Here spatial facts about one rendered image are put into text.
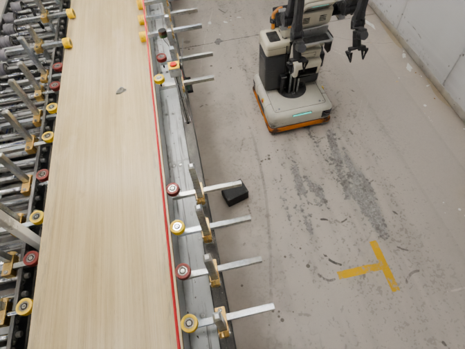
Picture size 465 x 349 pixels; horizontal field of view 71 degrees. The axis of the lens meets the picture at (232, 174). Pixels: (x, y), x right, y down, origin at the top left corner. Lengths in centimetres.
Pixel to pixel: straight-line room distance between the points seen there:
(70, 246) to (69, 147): 71
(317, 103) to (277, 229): 126
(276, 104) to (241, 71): 94
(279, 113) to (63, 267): 216
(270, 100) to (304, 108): 34
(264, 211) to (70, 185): 153
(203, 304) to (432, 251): 187
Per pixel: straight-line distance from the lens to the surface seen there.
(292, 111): 315
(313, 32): 268
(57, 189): 224
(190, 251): 207
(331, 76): 399
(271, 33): 311
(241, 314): 173
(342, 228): 286
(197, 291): 200
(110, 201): 204
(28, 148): 262
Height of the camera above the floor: 254
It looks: 57 degrees down
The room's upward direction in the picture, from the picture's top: 6 degrees counter-clockwise
